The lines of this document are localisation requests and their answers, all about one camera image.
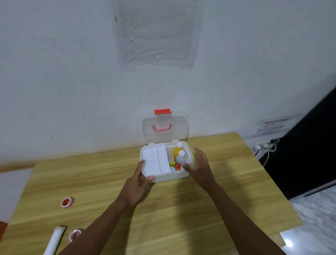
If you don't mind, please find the person's left hand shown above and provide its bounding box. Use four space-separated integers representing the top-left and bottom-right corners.
115 159 154 208

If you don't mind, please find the person's right hand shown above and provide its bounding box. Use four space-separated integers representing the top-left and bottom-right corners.
181 148 218 191

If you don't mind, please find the white first aid box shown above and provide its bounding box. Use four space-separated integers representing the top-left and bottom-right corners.
140 109 195 183

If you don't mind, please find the person's right forearm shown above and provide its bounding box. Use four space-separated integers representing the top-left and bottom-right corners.
205 183 287 255

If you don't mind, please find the person's left forearm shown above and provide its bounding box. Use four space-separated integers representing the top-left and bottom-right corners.
58 201 137 255

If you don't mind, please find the yellow bottle with white cap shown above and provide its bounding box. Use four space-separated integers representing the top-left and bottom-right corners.
173 142 184 160

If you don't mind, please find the white divided tray insert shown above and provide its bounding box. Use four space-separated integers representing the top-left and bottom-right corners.
142 144 172 177

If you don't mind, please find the white power strip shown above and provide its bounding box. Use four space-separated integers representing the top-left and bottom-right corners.
244 135 280 151

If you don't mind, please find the white paper sign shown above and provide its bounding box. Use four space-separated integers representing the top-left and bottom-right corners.
256 116 292 137

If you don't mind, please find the white wrapped bandage roll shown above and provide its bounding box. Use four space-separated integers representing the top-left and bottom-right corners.
43 225 66 255

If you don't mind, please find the taped clear plastic sheet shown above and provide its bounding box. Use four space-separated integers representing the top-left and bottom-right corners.
110 0 206 72

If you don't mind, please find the white cable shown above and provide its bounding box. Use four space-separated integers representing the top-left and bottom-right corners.
262 143 278 167

